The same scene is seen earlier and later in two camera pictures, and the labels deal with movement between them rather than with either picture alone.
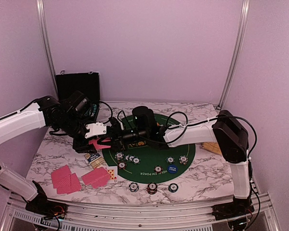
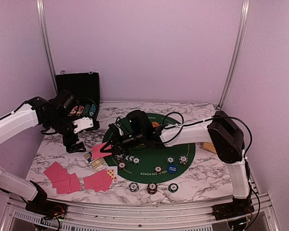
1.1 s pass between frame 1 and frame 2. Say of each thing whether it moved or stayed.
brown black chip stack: stayed
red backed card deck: moved
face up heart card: stayed
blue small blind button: stayed
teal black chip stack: stayed
